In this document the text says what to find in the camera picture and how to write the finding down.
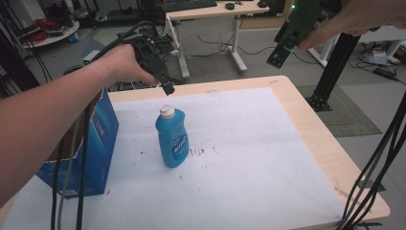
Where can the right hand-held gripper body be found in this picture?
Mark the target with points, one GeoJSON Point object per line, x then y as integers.
{"type": "Point", "coordinates": [295, 28]}

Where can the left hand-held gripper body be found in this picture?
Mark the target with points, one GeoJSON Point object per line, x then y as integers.
{"type": "Point", "coordinates": [150, 59]}

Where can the blue bottle with white cap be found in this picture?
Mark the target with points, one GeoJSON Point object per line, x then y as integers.
{"type": "Point", "coordinates": [172, 140]}

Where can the person's left hand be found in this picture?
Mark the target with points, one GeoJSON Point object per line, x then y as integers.
{"type": "Point", "coordinates": [123, 65]}

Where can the person's right hand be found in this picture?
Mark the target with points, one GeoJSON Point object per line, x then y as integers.
{"type": "Point", "coordinates": [360, 17]}

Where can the black metal stand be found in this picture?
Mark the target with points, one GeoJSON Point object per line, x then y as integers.
{"type": "Point", "coordinates": [335, 67]}

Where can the black keyboard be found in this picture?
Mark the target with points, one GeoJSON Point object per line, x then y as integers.
{"type": "Point", "coordinates": [188, 5]}

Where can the black computer mouse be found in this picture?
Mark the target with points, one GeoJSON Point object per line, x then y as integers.
{"type": "Point", "coordinates": [230, 5]}

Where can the white-legged wooden desk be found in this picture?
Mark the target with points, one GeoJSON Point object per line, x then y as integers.
{"type": "Point", "coordinates": [220, 11]}

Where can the blue cardboard box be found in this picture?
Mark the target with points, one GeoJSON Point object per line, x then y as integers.
{"type": "Point", "coordinates": [102, 143]}

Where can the white plastic bag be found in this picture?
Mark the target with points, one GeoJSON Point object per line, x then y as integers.
{"type": "Point", "coordinates": [378, 56]}

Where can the grey floor mat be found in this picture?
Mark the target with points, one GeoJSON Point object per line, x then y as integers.
{"type": "Point", "coordinates": [344, 111]}

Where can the round white table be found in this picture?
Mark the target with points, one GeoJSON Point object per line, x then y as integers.
{"type": "Point", "coordinates": [54, 35]}

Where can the black power adapter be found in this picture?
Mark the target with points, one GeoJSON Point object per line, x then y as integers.
{"type": "Point", "coordinates": [384, 73]}

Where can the light wooden table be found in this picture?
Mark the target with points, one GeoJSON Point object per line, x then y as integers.
{"type": "Point", "coordinates": [312, 127]}

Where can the white table mat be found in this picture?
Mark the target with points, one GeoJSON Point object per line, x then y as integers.
{"type": "Point", "coordinates": [239, 166]}

